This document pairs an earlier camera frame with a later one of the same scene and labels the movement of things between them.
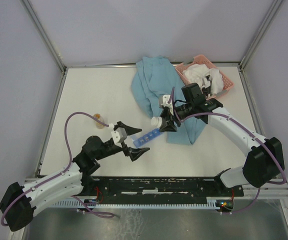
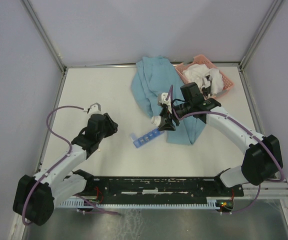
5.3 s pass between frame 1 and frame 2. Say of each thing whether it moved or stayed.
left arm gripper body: moved
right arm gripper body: stayed
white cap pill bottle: stayed
